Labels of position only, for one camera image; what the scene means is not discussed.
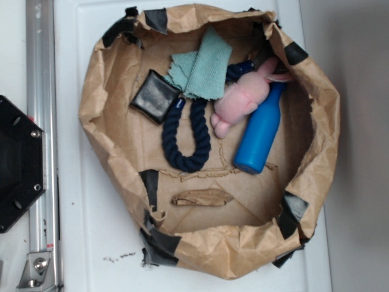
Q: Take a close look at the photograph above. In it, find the aluminium extrusion rail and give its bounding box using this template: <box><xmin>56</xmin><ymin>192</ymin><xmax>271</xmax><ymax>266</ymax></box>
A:
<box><xmin>26</xmin><ymin>1</ymin><xmax>63</xmax><ymax>291</ymax></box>

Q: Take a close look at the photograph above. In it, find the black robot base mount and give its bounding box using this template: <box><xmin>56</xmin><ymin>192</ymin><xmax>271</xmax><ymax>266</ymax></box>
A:
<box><xmin>0</xmin><ymin>96</ymin><xmax>45</xmax><ymax>234</ymax></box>

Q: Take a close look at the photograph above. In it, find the navy blue rope toy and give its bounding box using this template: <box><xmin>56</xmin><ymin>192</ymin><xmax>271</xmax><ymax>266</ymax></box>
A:
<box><xmin>162</xmin><ymin>61</ymin><xmax>254</xmax><ymax>173</ymax></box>

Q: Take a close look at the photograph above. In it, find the blue plastic bottle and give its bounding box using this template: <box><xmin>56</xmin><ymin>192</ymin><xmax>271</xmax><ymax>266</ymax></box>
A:
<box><xmin>233</xmin><ymin>82</ymin><xmax>286</xmax><ymax>174</ymax></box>

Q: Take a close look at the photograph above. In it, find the metal corner bracket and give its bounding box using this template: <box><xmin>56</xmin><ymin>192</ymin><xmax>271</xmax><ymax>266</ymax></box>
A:
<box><xmin>16</xmin><ymin>251</ymin><xmax>56</xmax><ymax>291</ymax></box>

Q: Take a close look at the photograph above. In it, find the brown paper bag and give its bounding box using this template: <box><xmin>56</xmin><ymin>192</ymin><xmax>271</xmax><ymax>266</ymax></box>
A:
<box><xmin>79</xmin><ymin>4</ymin><xmax>340</xmax><ymax>279</ymax></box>

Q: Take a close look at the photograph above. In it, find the black square leather pouch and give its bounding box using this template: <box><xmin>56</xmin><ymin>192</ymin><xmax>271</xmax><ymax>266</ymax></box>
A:
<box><xmin>130</xmin><ymin>69</ymin><xmax>181</xmax><ymax>125</ymax></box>

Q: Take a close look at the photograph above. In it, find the pink plush bunny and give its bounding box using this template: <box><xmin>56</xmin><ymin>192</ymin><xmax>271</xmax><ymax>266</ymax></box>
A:
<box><xmin>210</xmin><ymin>57</ymin><xmax>294</xmax><ymax>139</ymax></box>

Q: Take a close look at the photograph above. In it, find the teal terry cloth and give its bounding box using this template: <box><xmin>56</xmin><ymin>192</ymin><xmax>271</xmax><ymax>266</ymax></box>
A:
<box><xmin>164</xmin><ymin>26</ymin><xmax>233</xmax><ymax>100</ymax></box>

